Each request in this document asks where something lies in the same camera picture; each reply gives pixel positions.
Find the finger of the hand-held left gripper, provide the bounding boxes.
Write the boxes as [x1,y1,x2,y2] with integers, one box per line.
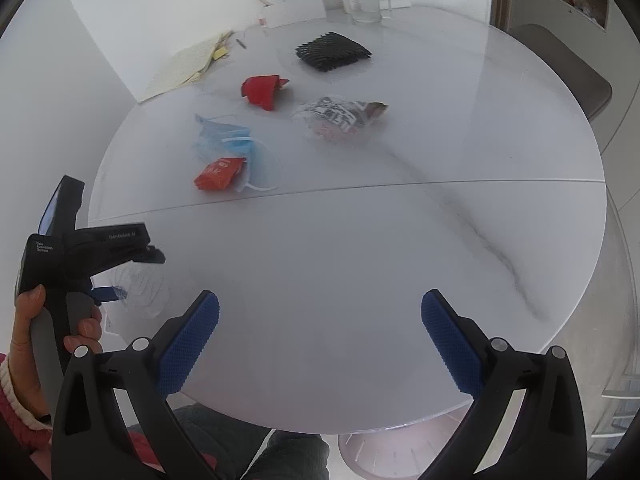
[90,285,127,306]
[120,243,167,267]

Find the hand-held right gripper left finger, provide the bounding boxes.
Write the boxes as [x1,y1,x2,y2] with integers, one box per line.
[51,290,221,480]

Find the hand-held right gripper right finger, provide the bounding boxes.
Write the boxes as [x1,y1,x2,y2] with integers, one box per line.
[421,288,588,480]

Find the clear plastic tray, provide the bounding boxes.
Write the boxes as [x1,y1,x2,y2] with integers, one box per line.
[107,266,171,321]

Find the orange packet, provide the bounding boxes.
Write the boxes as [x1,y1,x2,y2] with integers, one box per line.
[194,156,247,193]

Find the white waste bin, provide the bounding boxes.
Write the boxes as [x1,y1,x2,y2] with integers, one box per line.
[337,417,473,479]

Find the blue face mask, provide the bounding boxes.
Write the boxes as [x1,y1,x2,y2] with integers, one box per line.
[192,113,279,193]

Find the crushed red carton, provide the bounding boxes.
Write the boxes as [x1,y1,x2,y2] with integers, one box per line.
[241,75,291,111]

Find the clear printed plastic wrapper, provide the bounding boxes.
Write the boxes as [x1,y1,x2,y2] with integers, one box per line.
[292,96,389,143]

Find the black foam net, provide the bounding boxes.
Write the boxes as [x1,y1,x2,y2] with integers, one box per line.
[295,31,372,73]

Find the person's left forearm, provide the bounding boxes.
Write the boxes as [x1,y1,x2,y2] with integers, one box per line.
[0,352,53,480]

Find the person's left hand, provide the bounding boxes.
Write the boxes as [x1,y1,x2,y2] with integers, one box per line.
[10,284,104,426]

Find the person's red sweater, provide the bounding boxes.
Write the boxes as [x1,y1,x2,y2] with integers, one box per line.
[125,425,219,480]

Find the person's dark trousers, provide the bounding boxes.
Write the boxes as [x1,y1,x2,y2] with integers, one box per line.
[172,404,331,480]

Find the open notebook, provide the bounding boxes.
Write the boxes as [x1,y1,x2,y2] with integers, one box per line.
[137,32,233,103]

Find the white card box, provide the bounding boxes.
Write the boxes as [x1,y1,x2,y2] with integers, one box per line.
[261,0,327,28]

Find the grey chair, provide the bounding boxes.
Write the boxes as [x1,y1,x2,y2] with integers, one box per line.
[505,23,613,121]

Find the glass mug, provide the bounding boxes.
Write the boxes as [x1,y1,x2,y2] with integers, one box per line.
[345,0,392,24]

